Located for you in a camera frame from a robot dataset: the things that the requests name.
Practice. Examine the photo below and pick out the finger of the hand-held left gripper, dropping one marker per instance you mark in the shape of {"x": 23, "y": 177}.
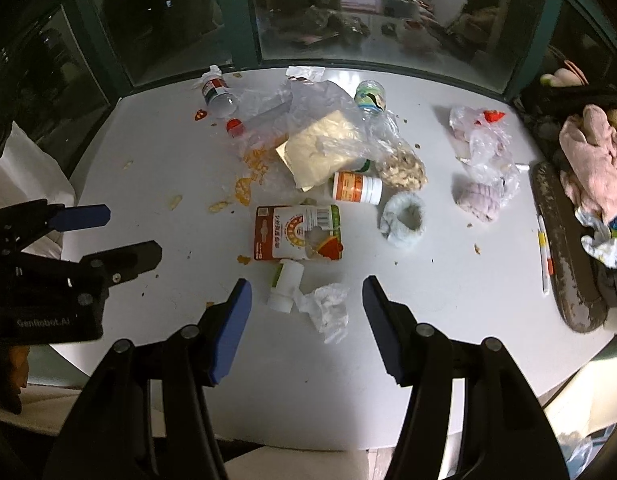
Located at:
{"x": 83, "y": 216}
{"x": 128, "y": 259}

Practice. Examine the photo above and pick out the green label plastic bottle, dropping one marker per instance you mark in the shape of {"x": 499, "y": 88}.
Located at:
{"x": 371, "y": 96}

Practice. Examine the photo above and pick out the pink clothes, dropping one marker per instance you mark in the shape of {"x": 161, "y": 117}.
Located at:
{"x": 596, "y": 165}

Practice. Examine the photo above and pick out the crumpled white cloth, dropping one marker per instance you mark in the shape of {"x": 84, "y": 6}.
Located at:
{"x": 603, "y": 247}

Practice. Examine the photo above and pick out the teal framed window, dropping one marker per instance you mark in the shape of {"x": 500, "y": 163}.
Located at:
{"x": 238, "y": 20}

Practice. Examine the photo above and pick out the clear bag of shells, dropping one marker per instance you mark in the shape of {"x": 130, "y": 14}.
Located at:
{"x": 401, "y": 170}

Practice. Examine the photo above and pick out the white pen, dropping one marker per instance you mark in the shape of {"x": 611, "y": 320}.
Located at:
{"x": 543, "y": 255}

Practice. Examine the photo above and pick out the white tube bottle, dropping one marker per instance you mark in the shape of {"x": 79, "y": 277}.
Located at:
{"x": 286, "y": 285}

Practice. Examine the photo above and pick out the light blue scrunchie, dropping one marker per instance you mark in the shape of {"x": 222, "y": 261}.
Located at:
{"x": 394, "y": 222}

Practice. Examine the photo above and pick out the beige plush cloth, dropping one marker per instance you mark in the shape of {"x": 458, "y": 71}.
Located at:
{"x": 563, "y": 77}

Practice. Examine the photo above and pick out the large clear plastic bag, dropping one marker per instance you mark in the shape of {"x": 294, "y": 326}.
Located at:
{"x": 313, "y": 97}

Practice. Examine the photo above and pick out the pink crumpled tissue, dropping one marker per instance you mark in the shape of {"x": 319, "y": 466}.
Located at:
{"x": 476, "y": 202}

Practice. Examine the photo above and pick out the orange white carton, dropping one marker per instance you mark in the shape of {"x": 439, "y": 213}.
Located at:
{"x": 288, "y": 232}

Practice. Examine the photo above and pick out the clear bag with red scrap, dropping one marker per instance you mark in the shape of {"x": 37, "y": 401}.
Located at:
{"x": 481, "y": 147}

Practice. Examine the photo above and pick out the white orange pill bottle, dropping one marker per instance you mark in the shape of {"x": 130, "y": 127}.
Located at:
{"x": 356, "y": 187}

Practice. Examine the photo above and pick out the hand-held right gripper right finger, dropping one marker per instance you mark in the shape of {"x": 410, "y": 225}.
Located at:
{"x": 383, "y": 332}

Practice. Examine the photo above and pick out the crumpled white paper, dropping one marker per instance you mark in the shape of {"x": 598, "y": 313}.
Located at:
{"x": 306, "y": 73}

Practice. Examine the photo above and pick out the yellow cardboard piece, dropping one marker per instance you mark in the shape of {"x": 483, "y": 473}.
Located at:
{"x": 316, "y": 155}

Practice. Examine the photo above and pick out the red wrapper scrap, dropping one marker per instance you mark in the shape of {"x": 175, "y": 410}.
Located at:
{"x": 201, "y": 115}

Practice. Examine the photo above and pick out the red bottle cap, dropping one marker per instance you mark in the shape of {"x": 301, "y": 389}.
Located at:
{"x": 233, "y": 126}

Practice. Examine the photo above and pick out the red label plastic bottle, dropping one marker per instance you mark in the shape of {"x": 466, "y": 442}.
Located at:
{"x": 216, "y": 94}

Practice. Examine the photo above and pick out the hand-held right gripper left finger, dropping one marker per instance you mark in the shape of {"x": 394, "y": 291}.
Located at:
{"x": 231, "y": 332}

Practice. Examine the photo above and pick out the orange peel scraps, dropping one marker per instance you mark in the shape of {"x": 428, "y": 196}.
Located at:
{"x": 246, "y": 187}

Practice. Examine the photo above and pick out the crumpled white tissue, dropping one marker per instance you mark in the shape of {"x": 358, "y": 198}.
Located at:
{"x": 328, "y": 310}

